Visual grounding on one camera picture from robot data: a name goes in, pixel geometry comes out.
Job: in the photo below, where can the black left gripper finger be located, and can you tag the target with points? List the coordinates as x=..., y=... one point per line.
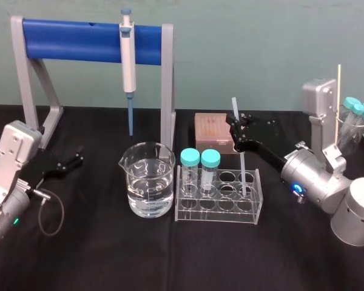
x=74, y=154
x=74, y=166

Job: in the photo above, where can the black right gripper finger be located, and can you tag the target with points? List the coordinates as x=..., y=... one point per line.
x=241, y=142
x=242, y=120

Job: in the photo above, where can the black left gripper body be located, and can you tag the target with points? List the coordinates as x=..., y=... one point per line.
x=39, y=166

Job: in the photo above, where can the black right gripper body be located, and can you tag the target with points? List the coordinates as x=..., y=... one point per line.
x=267, y=136

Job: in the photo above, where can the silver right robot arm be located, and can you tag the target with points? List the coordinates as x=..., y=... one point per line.
x=321, y=185

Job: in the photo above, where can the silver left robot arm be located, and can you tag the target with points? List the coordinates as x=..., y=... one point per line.
x=10, y=151

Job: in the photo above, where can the brown pipette tip box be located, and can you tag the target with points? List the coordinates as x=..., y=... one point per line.
x=210, y=130

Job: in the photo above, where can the clear acrylic tube rack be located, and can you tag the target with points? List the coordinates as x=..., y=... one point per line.
x=218, y=212

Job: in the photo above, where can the glass beaker with water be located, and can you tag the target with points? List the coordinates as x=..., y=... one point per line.
x=150, y=188

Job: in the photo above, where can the thin wooden stick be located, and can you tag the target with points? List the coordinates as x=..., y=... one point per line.
x=338, y=91

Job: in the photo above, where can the glass beaker holding tubes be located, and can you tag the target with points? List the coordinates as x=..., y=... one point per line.
x=352, y=136

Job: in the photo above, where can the black table cloth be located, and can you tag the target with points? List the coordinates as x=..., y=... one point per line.
x=109, y=257

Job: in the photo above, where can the white pipette with blue tip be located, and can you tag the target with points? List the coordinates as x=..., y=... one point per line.
x=129, y=69

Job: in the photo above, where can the grey pipette stand blue bar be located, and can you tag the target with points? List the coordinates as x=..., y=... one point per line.
x=79, y=41

